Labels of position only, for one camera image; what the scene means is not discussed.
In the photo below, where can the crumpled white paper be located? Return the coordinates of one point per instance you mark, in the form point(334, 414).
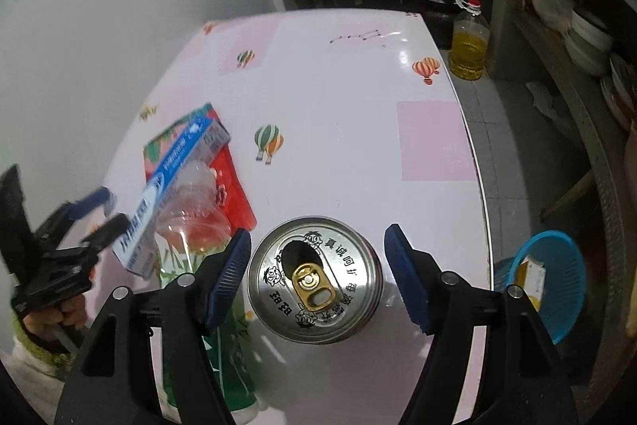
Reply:
point(545, 99)

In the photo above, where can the person's left hand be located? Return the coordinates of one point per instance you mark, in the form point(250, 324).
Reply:
point(54, 323)

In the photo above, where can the dark ceramic jar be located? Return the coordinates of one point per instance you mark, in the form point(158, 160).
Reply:
point(438, 11)

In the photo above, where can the yellow cooking oil bottle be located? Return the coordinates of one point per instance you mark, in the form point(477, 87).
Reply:
point(468, 46)

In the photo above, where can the person's left forearm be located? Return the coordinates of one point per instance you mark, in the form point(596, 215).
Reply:
point(30, 372)

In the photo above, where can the stack of plates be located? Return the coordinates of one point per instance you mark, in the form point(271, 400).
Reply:
point(619, 94)

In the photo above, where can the clear plastic cup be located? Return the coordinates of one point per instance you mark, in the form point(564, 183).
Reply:
point(194, 211)

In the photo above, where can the green snack packet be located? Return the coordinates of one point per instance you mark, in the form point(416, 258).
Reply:
point(234, 365)

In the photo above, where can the blue and white toothpaste box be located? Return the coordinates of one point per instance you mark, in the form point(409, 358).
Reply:
point(189, 146)

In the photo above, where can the blue plastic basket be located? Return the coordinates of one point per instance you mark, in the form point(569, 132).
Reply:
point(562, 285)

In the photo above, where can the red snack packet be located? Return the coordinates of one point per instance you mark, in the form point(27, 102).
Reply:
point(235, 196)

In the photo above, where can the white and yellow carton box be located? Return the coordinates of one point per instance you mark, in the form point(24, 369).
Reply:
point(530, 278)

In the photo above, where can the silver drink can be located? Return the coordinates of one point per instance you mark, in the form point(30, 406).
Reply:
point(278, 303)

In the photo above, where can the wooden stick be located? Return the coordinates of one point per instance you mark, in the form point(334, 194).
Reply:
point(567, 196)

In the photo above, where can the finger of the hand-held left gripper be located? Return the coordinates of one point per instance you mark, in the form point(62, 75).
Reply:
point(87, 206)
point(112, 231)

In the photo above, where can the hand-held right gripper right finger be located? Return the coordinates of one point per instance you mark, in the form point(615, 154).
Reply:
point(405, 275)

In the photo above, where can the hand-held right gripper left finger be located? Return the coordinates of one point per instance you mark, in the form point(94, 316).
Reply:
point(229, 275)

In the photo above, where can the white plastic bag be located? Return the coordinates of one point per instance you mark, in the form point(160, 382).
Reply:
point(545, 2)

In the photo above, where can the stack of white bowls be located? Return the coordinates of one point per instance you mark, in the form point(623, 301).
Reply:
point(589, 44)

